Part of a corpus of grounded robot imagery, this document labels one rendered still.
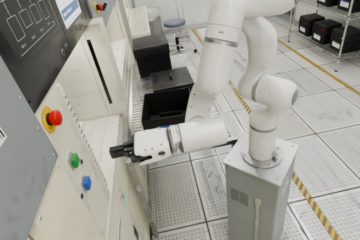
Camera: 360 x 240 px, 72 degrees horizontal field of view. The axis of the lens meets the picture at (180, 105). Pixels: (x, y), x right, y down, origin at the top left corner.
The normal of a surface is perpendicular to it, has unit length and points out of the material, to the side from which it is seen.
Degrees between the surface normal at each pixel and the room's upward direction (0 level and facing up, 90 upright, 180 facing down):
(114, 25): 90
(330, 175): 0
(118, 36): 90
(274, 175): 0
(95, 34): 90
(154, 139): 2
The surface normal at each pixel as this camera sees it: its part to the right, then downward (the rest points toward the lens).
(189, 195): -0.14, -0.82
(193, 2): 0.15, 0.54
